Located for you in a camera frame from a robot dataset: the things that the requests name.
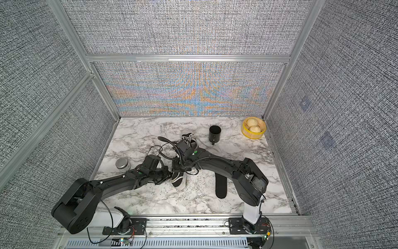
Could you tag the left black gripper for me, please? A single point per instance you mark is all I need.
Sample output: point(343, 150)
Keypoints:
point(173, 173)

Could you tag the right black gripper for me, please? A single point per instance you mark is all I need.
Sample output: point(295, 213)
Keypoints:
point(186, 142)

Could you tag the black canvas sneaker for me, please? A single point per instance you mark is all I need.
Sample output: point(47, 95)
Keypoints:
point(190, 139)
point(179, 180)

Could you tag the black shoe insole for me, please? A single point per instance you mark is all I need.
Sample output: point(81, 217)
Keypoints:
point(220, 186)

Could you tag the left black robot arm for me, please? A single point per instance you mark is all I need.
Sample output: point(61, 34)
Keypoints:
point(76, 208)

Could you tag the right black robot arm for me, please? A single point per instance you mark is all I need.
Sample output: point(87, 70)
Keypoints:
point(249, 181)

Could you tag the small silver round tin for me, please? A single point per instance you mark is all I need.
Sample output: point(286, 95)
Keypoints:
point(123, 165)

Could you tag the black metal mug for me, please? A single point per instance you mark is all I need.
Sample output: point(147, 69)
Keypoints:
point(214, 134)

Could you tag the yellow bamboo steamer basket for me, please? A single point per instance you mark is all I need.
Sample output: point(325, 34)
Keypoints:
point(254, 136)

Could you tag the upper steamed bun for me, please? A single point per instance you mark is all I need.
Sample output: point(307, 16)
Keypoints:
point(251, 122)

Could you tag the steamed bun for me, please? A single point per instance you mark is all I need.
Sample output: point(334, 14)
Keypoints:
point(255, 129)
point(251, 122)

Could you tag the lower steamed bun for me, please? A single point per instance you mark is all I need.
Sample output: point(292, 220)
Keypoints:
point(255, 129)

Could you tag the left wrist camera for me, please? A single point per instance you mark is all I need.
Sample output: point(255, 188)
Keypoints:
point(151, 162)

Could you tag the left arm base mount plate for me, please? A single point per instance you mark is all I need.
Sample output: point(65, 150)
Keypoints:
point(128, 226)

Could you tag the white slotted cable duct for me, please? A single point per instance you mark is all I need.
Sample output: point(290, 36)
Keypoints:
point(162, 243)

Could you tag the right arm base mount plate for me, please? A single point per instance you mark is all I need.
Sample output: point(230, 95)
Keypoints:
point(242, 226)

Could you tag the aluminium front rail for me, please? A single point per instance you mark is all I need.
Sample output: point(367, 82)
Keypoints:
point(283, 225)

